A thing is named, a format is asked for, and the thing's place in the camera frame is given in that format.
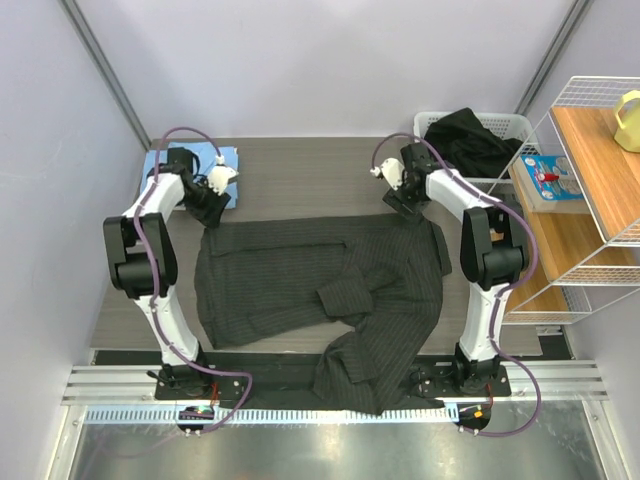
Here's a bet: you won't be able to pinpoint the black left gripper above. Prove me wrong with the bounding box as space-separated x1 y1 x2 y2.
181 176 231 228

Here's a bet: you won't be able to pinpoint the dark pinstriped long sleeve shirt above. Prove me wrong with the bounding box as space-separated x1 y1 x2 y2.
194 214 451 415

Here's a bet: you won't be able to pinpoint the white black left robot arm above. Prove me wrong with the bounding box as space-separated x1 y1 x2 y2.
103 147 238 399

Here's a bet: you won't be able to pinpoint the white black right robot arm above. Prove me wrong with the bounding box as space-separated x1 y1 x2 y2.
370 143 529 395

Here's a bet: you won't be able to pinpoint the folded light blue shirt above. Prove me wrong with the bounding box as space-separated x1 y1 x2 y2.
139 141 239 209

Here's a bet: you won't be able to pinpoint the black clothes in basket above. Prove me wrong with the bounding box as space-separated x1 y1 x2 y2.
424 107 523 179

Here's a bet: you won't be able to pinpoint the white plastic laundry basket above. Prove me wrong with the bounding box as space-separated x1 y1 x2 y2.
413 111 542 194

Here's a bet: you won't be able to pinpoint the blue product box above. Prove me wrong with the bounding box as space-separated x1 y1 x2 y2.
511 155 589 214

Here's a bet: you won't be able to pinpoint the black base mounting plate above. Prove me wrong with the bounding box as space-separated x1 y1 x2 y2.
92 349 514 412

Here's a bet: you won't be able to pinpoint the yellow watering can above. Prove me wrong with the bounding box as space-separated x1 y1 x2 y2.
613 90 640 153

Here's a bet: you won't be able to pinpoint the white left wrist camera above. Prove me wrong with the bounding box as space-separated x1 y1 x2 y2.
206 156 239 195

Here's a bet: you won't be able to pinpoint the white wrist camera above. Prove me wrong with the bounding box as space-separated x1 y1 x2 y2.
206 156 239 195
370 158 405 190

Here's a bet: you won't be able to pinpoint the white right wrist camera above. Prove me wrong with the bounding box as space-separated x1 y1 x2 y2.
370 158 405 190

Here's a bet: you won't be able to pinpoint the white wire shelf rack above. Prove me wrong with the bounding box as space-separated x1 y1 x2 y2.
476 76 639 325

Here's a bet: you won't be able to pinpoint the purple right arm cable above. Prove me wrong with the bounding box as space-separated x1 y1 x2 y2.
370 132 544 439

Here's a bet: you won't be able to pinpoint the aluminium rail frame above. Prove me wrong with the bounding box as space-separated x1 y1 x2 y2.
49 354 632 479

